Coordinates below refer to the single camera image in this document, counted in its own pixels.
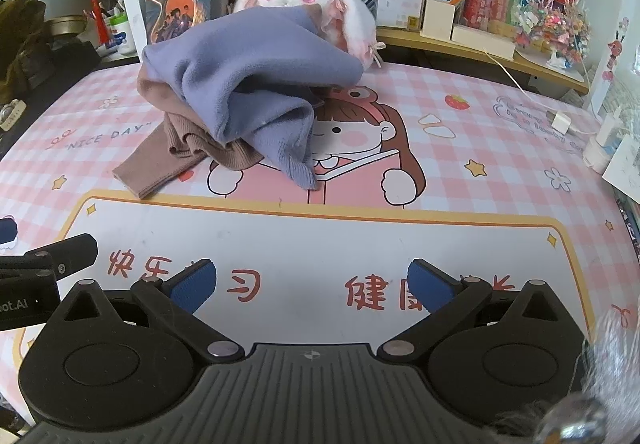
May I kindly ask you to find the flat white box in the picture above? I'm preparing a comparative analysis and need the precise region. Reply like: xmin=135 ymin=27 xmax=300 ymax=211
xmin=450 ymin=23 xmax=516 ymax=61

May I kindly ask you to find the colourful paper flower bouquet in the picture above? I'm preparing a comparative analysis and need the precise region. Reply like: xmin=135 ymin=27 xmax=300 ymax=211
xmin=514 ymin=0 xmax=594 ymax=71

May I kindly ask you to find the small white desk device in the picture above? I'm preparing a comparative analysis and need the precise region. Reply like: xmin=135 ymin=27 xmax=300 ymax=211
xmin=582 ymin=108 xmax=627 ymax=173

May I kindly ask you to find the bunch of pens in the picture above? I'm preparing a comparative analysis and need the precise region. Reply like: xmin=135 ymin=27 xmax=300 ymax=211
xmin=82 ymin=6 xmax=127 ymax=26

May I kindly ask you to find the cartoon wall sticker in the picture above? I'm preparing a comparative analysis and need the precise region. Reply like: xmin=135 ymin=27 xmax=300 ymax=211
xmin=602 ymin=16 xmax=631 ymax=83

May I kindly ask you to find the wooden bookshelf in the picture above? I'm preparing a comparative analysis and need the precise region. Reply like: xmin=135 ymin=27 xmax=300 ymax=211
xmin=227 ymin=0 xmax=622 ymax=96

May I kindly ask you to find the cream pen holder box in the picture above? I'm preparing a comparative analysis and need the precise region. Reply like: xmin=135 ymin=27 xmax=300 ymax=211
xmin=420 ymin=0 xmax=469 ymax=40

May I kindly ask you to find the purple and brown sweater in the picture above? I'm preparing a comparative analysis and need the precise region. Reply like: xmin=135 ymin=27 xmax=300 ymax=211
xmin=112 ymin=5 xmax=364 ymax=200

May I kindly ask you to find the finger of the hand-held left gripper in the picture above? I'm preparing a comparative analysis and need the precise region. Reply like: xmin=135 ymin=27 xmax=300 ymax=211
xmin=0 ymin=218 xmax=19 ymax=248
xmin=0 ymin=233 xmax=99 ymax=283

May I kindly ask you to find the white charger plug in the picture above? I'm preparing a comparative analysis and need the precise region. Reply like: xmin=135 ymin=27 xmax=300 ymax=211
xmin=547 ymin=109 xmax=574 ymax=135

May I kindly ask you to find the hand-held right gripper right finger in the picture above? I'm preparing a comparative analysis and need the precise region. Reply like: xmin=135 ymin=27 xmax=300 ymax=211
xmin=376 ymin=259 xmax=583 ymax=366

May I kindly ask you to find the white lotion jar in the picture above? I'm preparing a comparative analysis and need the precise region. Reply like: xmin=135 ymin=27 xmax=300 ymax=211
xmin=107 ymin=14 xmax=134 ymax=56

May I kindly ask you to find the red tassel ornament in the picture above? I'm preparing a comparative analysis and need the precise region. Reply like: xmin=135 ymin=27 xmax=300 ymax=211
xmin=87 ymin=0 xmax=109 ymax=46

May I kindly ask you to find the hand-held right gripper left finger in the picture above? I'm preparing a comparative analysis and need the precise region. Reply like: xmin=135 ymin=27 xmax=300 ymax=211
xmin=47 ymin=258 xmax=247 ymax=365

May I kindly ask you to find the beige wristwatch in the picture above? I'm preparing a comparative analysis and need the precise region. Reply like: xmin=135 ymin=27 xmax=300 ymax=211
xmin=0 ymin=98 xmax=26 ymax=131

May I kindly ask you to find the pink checked cartoon desk mat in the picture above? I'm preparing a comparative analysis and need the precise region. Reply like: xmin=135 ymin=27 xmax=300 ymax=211
xmin=0 ymin=58 xmax=640 ymax=444

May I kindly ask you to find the dark olive cloth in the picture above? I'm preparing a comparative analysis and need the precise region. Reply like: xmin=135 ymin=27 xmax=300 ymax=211
xmin=0 ymin=0 xmax=57 ymax=106

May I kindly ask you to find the white charger cable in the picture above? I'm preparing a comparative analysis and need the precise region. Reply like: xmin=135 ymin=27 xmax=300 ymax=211
xmin=482 ymin=48 xmax=602 ymax=136

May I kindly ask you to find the metal bowl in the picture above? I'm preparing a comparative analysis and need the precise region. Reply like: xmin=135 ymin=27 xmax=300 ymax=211
xmin=47 ymin=15 xmax=91 ymax=38

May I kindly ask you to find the white box with pink label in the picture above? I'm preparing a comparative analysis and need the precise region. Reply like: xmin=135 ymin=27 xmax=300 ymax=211
xmin=375 ymin=0 xmax=427 ymax=30

